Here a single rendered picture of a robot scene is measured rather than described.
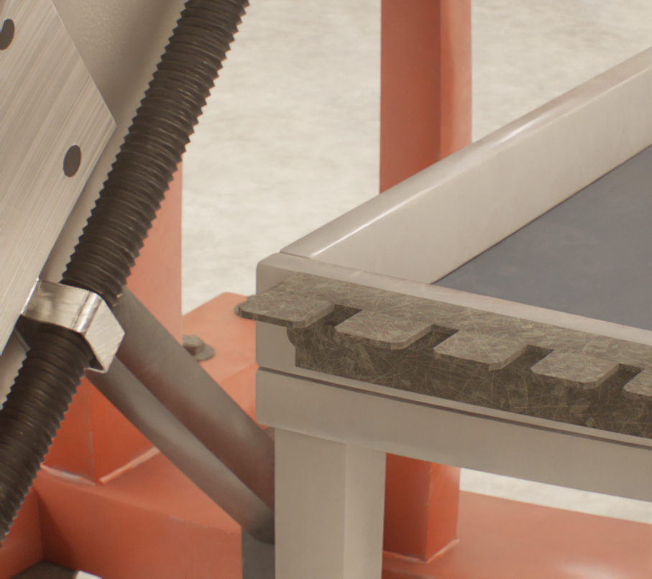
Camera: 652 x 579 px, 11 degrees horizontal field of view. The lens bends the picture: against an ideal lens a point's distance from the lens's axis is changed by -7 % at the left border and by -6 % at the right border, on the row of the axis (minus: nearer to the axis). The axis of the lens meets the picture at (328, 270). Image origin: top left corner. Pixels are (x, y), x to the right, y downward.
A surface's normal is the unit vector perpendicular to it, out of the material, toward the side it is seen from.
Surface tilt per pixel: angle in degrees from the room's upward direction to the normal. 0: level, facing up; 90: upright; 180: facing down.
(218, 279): 0
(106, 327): 90
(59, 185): 90
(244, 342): 0
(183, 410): 90
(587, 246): 0
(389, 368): 90
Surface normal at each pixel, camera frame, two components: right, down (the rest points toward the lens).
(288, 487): -0.50, 0.29
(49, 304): -0.31, -0.54
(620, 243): 0.01, -0.94
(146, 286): 0.87, 0.18
